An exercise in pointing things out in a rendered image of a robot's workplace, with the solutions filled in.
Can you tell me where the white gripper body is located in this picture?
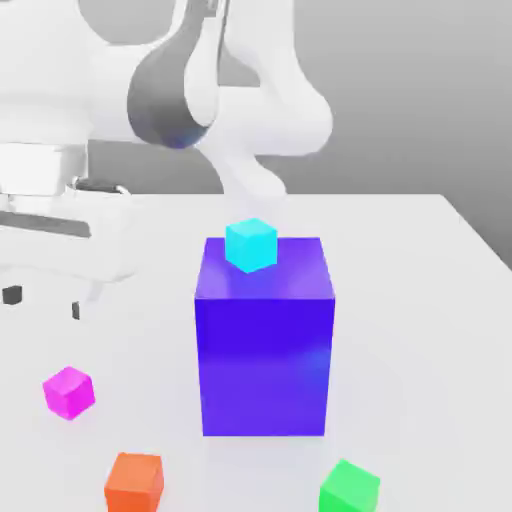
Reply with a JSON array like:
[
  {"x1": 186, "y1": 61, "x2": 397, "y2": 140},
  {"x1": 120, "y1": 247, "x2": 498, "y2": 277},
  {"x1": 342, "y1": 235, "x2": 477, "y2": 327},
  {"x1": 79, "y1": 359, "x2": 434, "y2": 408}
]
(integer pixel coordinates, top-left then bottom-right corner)
[{"x1": 0, "y1": 193, "x2": 139, "y2": 286}]

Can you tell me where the small magenta cube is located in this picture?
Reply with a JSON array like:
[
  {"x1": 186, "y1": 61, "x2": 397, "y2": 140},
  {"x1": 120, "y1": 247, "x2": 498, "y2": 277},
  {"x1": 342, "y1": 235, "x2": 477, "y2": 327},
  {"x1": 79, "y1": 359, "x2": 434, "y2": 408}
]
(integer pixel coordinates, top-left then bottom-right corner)
[{"x1": 42, "y1": 365, "x2": 97, "y2": 422}]

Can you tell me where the small cyan cube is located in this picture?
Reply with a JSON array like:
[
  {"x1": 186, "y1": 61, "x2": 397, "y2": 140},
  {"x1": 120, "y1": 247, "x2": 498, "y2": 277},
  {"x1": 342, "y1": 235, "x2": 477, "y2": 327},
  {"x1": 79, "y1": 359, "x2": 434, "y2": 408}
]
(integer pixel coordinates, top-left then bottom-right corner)
[{"x1": 224, "y1": 217, "x2": 279, "y2": 275}]

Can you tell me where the small orange cube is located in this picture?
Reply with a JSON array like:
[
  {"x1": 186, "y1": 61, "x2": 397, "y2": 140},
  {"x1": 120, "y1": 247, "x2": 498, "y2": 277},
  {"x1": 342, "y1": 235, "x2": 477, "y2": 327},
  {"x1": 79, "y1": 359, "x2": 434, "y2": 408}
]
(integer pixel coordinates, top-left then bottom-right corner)
[{"x1": 103, "y1": 451, "x2": 166, "y2": 512}]

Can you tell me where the small green cube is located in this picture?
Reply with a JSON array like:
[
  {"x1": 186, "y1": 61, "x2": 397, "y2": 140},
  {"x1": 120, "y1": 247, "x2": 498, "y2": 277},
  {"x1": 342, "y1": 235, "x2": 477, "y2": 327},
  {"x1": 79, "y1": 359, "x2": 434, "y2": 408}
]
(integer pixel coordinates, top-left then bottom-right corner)
[{"x1": 318, "y1": 458, "x2": 382, "y2": 512}]

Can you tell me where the large purple box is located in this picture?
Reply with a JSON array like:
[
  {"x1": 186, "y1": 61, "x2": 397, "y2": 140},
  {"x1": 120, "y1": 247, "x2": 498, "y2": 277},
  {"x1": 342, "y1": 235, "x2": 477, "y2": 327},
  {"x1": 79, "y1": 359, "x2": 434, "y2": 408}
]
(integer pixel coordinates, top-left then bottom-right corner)
[{"x1": 194, "y1": 236, "x2": 337, "y2": 438}]

